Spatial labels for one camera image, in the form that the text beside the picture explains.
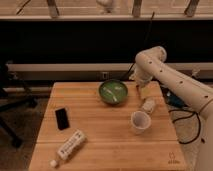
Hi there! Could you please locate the black office chair base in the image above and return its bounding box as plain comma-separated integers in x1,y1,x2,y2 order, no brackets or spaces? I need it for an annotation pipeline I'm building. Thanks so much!
0,62,37,148

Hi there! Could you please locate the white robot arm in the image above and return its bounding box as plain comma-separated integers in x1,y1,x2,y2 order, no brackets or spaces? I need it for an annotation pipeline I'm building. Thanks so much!
135,46,213,171

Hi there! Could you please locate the thin black cable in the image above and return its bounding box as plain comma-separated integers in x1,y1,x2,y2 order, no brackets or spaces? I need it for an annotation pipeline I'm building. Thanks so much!
120,11,156,82

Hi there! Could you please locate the green ceramic bowl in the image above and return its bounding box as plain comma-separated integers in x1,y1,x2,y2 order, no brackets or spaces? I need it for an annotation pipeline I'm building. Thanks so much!
98,79,128,105

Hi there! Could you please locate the white tube with cap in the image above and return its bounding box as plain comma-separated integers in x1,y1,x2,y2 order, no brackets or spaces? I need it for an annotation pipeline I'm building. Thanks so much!
50,130,86,168

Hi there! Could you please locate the black smartphone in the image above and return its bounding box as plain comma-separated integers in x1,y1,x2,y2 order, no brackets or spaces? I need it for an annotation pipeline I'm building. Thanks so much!
55,108,69,130

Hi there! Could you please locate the white wall outlet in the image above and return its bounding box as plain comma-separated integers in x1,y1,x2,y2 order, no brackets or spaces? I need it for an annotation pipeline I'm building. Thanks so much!
101,72,109,80

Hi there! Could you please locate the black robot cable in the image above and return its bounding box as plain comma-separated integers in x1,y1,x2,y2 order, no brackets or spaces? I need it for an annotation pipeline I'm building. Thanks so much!
168,106,203,146

